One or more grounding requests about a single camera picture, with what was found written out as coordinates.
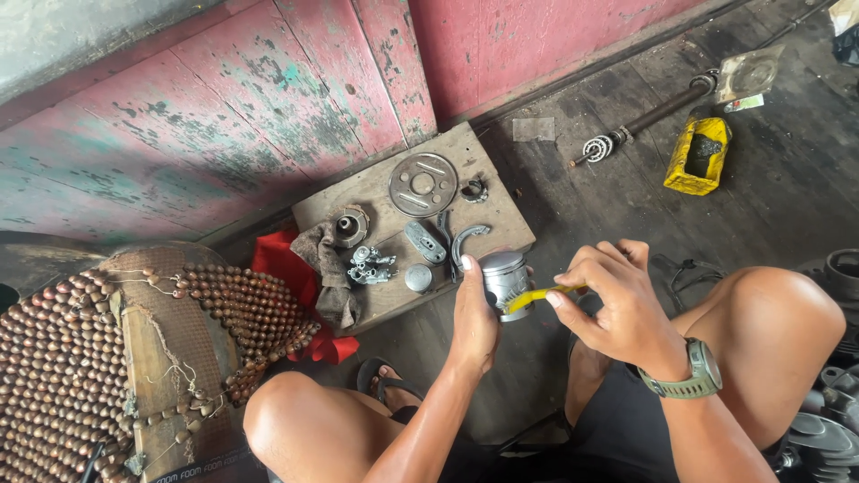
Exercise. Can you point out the long drive axle shaft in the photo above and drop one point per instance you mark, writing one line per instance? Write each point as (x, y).
(651, 117)

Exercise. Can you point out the thin dark metal lever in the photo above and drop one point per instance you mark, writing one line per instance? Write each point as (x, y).
(445, 235)

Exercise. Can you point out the olive green wristwatch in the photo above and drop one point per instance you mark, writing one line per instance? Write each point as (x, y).
(694, 372)

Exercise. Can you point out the red cloth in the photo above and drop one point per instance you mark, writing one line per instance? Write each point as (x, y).
(288, 268)

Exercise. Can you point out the black flip flop sandal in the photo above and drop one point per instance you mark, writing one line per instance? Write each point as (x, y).
(386, 386)

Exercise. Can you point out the yellow cut plastic container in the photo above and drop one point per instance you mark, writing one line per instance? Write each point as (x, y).
(698, 155)

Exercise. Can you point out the round perforated metal plate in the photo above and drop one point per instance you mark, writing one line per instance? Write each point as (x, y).
(423, 184)

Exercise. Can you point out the wooden board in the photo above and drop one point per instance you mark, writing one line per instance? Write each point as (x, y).
(416, 221)

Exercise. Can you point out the round clutch hub part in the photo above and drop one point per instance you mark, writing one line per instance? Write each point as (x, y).
(349, 227)

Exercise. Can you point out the oval grey metal cover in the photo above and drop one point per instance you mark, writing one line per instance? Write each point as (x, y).
(425, 241)

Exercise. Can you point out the small green white label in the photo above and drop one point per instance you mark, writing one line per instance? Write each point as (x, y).
(743, 102)

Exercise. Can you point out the silver carburetor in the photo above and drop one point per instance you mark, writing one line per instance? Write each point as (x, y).
(369, 265)

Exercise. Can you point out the clear plastic bag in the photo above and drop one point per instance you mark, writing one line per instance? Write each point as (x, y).
(748, 74)

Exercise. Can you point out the person's right hand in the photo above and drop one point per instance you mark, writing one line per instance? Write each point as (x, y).
(621, 312)

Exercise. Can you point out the curved metal brake shoe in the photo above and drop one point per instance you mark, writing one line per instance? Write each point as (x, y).
(466, 238)

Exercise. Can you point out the yellow toothbrush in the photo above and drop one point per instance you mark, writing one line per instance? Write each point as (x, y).
(537, 295)

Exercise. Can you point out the person's left hand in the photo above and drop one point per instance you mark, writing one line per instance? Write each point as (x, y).
(475, 322)

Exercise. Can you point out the wooden beaded seat cover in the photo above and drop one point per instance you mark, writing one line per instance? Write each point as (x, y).
(74, 375)

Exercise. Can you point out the dark engine block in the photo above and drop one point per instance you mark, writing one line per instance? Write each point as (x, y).
(825, 375)

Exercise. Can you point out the small round silver cap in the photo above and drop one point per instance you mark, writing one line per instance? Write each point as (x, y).
(419, 278)

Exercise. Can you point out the dirty brown rag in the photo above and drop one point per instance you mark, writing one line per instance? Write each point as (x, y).
(329, 268)

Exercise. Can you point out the silver engine piston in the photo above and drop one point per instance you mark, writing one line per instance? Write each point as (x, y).
(507, 278)

